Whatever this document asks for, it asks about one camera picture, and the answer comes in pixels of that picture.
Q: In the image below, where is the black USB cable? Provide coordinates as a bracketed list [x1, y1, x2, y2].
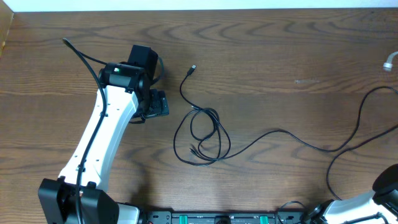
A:
[325, 124, 398, 201]
[173, 65, 398, 167]

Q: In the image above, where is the white USB cable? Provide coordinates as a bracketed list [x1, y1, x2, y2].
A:
[382, 51, 398, 72]

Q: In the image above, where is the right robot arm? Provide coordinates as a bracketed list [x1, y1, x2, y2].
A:
[302, 164, 397, 224]

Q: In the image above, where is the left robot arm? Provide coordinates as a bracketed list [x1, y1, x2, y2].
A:
[38, 45, 169, 223]

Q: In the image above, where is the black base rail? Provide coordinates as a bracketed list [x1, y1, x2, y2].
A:
[116, 200, 312, 224]

